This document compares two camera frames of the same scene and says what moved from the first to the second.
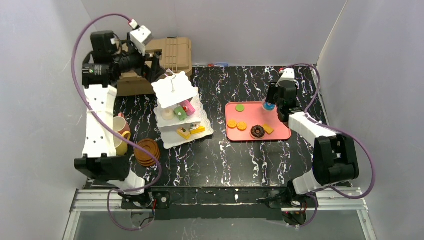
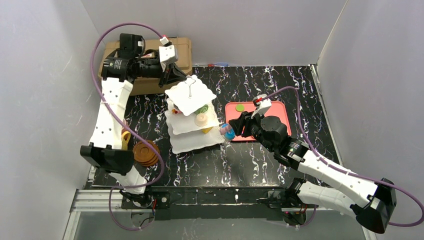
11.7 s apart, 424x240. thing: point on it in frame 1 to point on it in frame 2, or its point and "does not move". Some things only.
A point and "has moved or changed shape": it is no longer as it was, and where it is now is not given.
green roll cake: (180, 113) to (201, 110)
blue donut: (269, 106) has moved or changed shape
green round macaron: (239, 107) does not move
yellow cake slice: (197, 129) to (206, 130)
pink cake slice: (188, 107) to (174, 111)
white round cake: (168, 114) to (201, 120)
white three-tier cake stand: (182, 118) has moved or changed shape
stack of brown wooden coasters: (143, 158) does not move
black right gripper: (271, 94) to (247, 124)
